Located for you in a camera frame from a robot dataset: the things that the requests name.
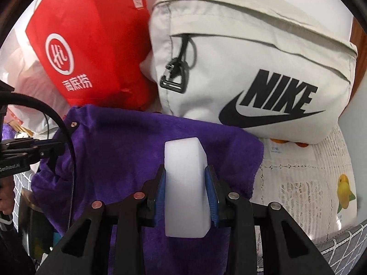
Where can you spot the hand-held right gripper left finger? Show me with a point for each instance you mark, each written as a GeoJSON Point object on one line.
{"type": "Point", "coordinates": [160, 197]}

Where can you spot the brown wooden headboard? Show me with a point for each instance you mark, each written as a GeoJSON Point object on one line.
{"type": "Point", "coordinates": [359, 63]}

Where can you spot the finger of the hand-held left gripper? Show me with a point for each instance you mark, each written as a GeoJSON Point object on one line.
{"type": "Point", "coordinates": [43, 146]}
{"type": "Point", "coordinates": [28, 157]}

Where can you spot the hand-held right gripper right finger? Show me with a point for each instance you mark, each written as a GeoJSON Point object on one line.
{"type": "Point", "coordinates": [211, 197]}

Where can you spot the red paper bag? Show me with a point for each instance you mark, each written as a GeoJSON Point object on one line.
{"type": "Point", "coordinates": [94, 34]}

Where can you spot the grey grid star print quilt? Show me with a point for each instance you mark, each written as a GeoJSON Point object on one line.
{"type": "Point", "coordinates": [344, 243]}

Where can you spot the beige waist bag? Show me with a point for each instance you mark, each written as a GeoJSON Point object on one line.
{"type": "Point", "coordinates": [229, 63]}

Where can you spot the white foam block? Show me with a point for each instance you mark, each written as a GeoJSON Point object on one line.
{"type": "Point", "coordinates": [185, 183]}

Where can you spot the purple towel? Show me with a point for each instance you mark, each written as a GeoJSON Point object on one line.
{"type": "Point", "coordinates": [114, 149]}

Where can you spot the white lace fruit print cloth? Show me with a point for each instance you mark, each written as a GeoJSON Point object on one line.
{"type": "Point", "coordinates": [301, 183]}

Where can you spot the white plastic shopping bag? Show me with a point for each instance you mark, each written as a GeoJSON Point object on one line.
{"type": "Point", "coordinates": [25, 71]}

